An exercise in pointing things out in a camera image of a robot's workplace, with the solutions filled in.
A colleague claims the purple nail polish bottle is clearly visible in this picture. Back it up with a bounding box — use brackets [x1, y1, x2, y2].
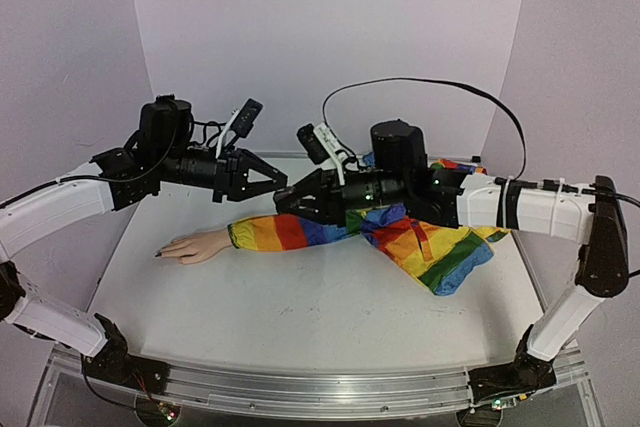
[273, 187, 296, 208]

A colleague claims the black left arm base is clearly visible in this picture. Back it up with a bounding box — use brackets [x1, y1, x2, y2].
[81, 313, 170, 395]

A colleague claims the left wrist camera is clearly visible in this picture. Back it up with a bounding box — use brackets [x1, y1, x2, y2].
[215, 98, 264, 157]

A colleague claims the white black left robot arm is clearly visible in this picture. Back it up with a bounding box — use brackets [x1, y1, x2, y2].
[1, 95, 287, 384]

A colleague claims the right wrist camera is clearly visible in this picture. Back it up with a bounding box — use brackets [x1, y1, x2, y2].
[296, 123, 357, 186]

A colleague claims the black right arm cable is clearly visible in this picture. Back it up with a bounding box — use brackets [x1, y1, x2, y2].
[322, 77, 640, 208]

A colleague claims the mannequin hand with forearm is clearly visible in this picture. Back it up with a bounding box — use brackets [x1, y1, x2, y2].
[155, 230, 232, 265]

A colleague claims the rainbow striped jacket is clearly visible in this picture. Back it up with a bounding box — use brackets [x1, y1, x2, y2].
[227, 154, 511, 297]

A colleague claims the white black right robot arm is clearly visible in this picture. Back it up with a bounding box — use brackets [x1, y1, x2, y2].
[274, 120, 631, 362]

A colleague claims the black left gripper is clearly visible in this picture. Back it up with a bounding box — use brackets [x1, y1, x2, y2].
[160, 147, 293, 206]

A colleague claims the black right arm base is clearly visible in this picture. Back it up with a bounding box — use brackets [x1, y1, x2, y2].
[468, 325, 556, 405]

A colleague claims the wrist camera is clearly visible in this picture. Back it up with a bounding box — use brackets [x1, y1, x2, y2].
[296, 123, 357, 186]
[215, 98, 264, 157]

